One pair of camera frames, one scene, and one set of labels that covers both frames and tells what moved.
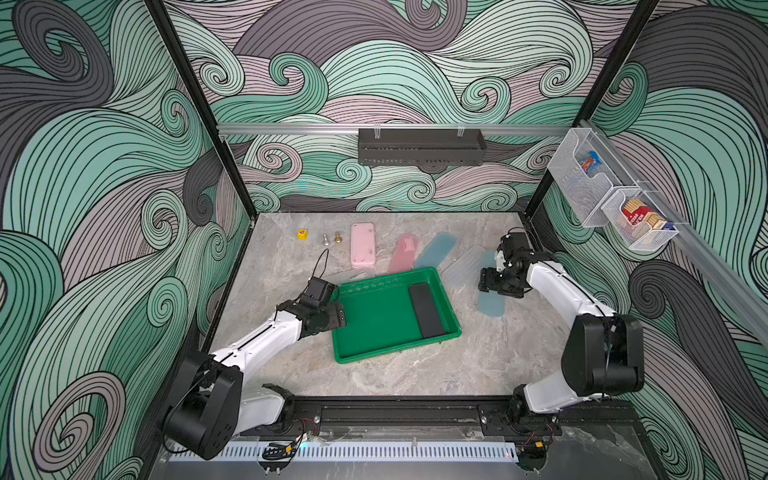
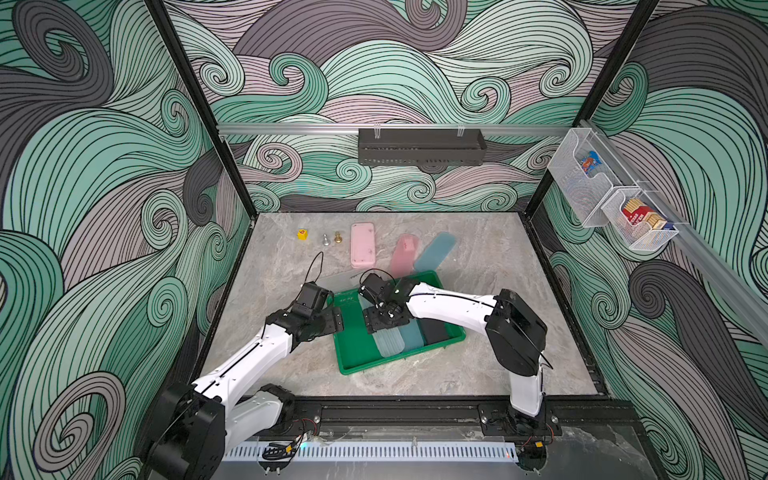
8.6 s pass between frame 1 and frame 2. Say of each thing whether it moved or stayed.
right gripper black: moved
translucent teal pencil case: stayed
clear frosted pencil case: moved
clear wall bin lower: stayed
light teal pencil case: moved
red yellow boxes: stayed
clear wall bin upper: stayed
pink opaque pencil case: stayed
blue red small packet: stayed
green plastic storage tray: moved
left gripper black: stayed
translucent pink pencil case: stayed
